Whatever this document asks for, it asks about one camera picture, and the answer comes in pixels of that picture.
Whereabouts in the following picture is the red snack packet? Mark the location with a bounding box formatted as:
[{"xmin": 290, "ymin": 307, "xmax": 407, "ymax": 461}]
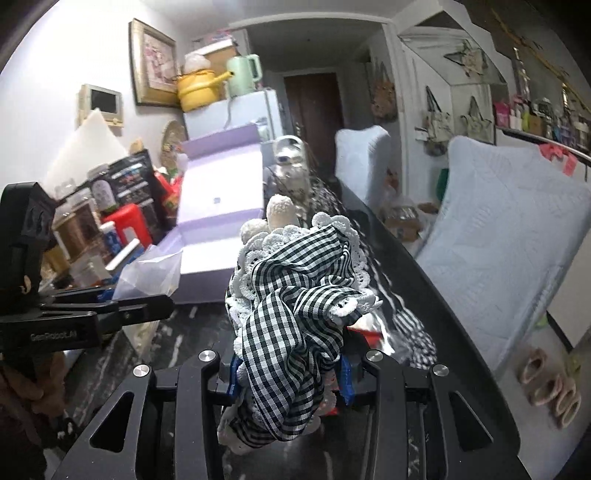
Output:
[{"xmin": 348, "ymin": 314, "xmax": 392, "ymax": 355}]

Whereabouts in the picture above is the black white gingham lace cloth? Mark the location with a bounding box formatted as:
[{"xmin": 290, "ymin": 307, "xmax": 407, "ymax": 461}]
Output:
[{"xmin": 217, "ymin": 212, "xmax": 382, "ymax": 454}]

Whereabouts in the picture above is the clear plastic bag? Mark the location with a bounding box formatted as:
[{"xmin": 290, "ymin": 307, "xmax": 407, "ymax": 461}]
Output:
[{"xmin": 112, "ymin": 245, "xmax": 182, "ymax": 300}]

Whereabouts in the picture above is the red plastic container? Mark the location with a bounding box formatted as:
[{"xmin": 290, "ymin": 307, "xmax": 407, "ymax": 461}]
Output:
[{"xmin": 103, "ymin": 204, "xmax": 152, "ymax": 248}]

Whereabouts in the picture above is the black snack bag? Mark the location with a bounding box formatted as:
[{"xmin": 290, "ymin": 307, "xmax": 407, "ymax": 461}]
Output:
[{"xmin": 85, "ymin": 149, "xmax": 171, "ymax": 242}]

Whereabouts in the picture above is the pink slipper pair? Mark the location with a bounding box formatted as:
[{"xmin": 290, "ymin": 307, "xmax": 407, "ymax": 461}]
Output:
[{"xmin": 516, "ymin": 348, "xmax": 582, "ymax": 430}]

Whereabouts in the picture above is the lavender gift box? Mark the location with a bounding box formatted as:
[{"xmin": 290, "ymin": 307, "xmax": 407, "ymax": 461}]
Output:
[{"xmin": 158, "ymin": 123, "xmax": 263, "ymax": 305}]

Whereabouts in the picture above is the woven round mat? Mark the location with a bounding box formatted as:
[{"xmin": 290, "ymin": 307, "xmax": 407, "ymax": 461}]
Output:
[{"xmin": 160, "ymin": 120, "xmax": 187, "ymax": 171}]

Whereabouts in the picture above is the white knitted toy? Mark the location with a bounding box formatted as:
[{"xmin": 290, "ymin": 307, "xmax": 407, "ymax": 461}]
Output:
[{"xmin": 239, "ymin": 194, "xmax": 300, "ymax": 244}]

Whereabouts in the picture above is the white water bottle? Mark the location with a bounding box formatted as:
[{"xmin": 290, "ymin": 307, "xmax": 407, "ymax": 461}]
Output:
[{"xmin": 273, "ymin": 135, "xmax": 311, "ymax": 220}]

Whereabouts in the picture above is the yellow pot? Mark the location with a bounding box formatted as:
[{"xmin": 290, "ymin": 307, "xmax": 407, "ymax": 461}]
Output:
[{"xmin": 176, "ymin": 69, "xmax": 233, "ymax": 113}]

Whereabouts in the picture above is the near light blue chair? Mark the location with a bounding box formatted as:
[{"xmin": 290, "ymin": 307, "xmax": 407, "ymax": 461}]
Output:
[{"xmin": 416, "ymin": 136, "xmax": 590, "ymax": 375}]

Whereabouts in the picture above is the light blue chair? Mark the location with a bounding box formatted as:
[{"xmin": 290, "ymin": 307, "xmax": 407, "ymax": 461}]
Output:
[
  {"xmin": 335, "ymin": 125, "xmax": 392, "ymax": 212},
  {"xmin": 416, "ymin": 136, "xmax": 590, "ymax": 375}
]

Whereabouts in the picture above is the gold framed picture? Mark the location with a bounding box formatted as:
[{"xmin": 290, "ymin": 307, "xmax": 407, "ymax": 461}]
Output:
[{"xmin": 128, "ymin": 19, "xmax": 179, "ymax": 108}]

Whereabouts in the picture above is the white refrigerator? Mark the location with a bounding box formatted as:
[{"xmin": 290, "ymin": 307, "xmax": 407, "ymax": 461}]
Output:
[{"xmin": 183, "ymin": 89, "xmax": 286, "ymax": 142}]

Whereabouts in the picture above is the green electric kettle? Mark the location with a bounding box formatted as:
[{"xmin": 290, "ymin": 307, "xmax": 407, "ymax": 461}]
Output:
[{"xmin": 226, "ymin": 54, "xmax": 263, "ymax": 98}]

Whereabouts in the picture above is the far light blue chair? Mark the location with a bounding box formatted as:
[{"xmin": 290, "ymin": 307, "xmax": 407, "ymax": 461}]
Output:
[{"xmin": 335, "ymin": 125, "xmax": 392, "ymax": 212}]

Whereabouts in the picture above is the dark wooden door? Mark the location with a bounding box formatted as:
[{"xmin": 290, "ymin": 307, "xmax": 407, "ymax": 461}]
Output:
[{"xmin": 283, "ymin": 72, "xmax": 344, "ymax": 179}]

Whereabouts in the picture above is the wall intercom panel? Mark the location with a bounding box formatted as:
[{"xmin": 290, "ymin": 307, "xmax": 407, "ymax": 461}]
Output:
[{"xmin": 78, "ymin": 84, "xmax": 123, "ymax": 127}]

